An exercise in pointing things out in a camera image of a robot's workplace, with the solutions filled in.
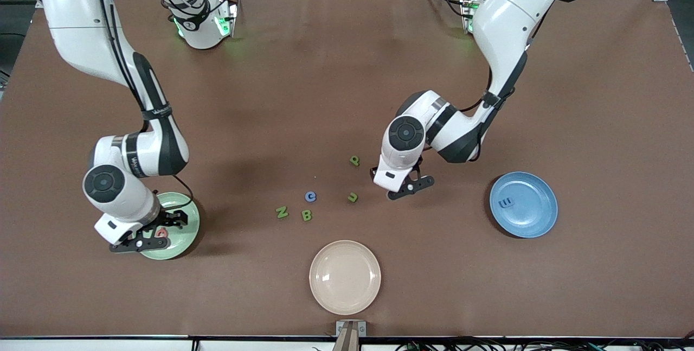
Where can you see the green letter u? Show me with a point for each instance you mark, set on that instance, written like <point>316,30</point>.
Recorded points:
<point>353,199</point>

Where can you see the grey metal bracket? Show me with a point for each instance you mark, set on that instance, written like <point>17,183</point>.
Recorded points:
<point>339,329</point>

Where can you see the white table edge rail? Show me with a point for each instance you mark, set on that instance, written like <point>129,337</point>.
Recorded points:
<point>108,346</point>

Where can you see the green plate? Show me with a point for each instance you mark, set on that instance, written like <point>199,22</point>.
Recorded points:
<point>184,242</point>

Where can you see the beige plate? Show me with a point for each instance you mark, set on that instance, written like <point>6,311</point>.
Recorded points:
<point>345,278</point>

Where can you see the blue plate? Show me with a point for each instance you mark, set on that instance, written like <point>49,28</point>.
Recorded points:
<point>534,204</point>

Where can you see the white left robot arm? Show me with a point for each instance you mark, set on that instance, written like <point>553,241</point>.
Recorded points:
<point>504,20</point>

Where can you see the green letter N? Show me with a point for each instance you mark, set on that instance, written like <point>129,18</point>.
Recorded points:
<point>282,212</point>

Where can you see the blue letter m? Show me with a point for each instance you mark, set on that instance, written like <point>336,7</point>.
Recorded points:
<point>506,203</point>

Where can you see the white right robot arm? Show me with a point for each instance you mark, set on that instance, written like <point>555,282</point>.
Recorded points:
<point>76,14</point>

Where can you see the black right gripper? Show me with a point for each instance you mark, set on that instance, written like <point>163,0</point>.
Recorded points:
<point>171,219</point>

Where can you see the green letter B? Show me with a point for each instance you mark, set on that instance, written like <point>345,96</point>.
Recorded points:
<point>304,215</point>

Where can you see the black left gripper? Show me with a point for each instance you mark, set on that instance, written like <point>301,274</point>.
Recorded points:
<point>419,159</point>

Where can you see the blue letter c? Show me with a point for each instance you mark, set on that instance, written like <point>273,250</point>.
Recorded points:
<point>307,197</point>

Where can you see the green letter p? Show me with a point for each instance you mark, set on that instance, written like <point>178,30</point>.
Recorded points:
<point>355,163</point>

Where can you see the red foam letter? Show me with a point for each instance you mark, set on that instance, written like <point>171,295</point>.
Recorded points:
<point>158,231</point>

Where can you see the brown table cover sheet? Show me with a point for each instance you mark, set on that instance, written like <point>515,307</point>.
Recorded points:
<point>347,96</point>

